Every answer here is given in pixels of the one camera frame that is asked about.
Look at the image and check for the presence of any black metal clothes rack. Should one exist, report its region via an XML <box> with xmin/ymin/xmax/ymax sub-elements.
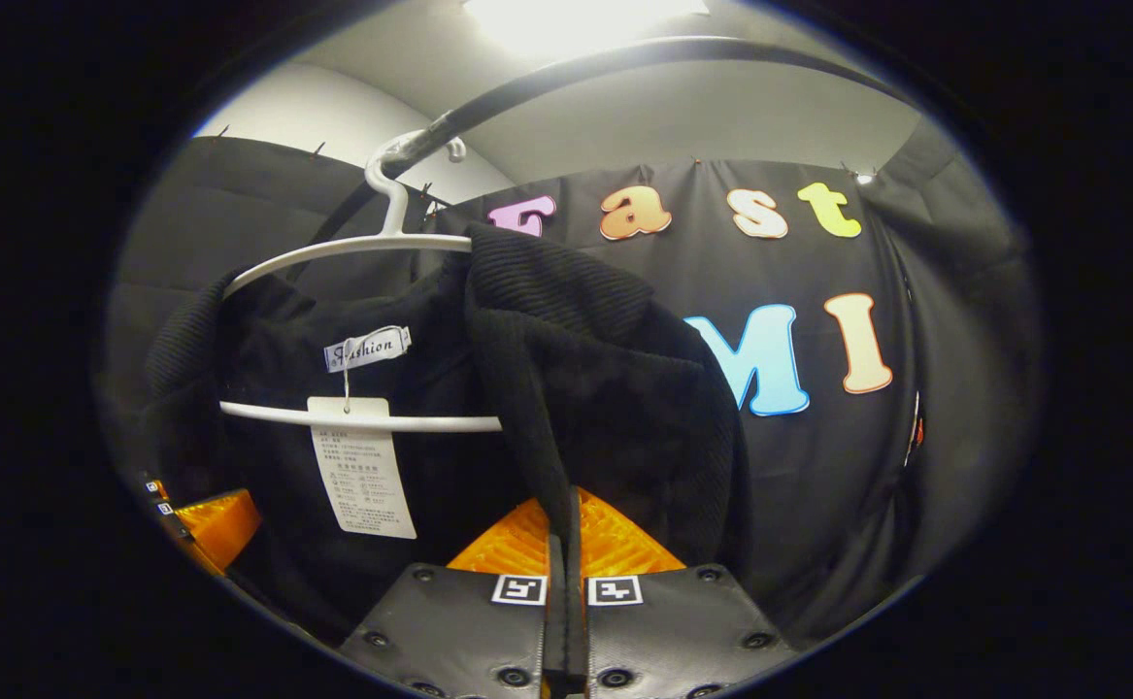
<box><xmin>309</xmin><ymin>35</ymin><xmax>916</xmax><ymax>249</ymax></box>

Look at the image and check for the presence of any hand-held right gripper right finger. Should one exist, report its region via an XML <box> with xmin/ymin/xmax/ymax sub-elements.
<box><xmin>566</xmin><ymin>485</ymin><xmax>802</xmax><ymax>699</ymax></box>

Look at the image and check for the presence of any large ceiling light panel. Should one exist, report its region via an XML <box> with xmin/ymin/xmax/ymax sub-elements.
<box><xmin>462</xmin><ymin>0</ymin><xmax>713</xmax><ymax>54</ymax></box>

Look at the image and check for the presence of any black backdrop cloth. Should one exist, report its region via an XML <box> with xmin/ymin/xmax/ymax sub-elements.
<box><xmin>100</xmin><ymin>116</ymin><xmax>1043</xmax><ymax>644</ymax></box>

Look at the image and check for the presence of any white clothes hanger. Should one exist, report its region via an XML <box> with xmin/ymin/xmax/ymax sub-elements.
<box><xmin>218</xmin><ymin>129</ymin><xmax>505</xmax><ymax>434</ymax></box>

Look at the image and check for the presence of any black jacket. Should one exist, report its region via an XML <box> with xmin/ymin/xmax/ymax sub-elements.
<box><xmin>139</xmin><ymin>223</ymin><xmax>756</xmax><ymax>647</ymax></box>

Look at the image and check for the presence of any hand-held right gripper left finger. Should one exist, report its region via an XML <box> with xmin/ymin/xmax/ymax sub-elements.
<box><xmin>338</xmin><ymin>497</ymin><xmax>567</xmax><ymax>699</ymax></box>

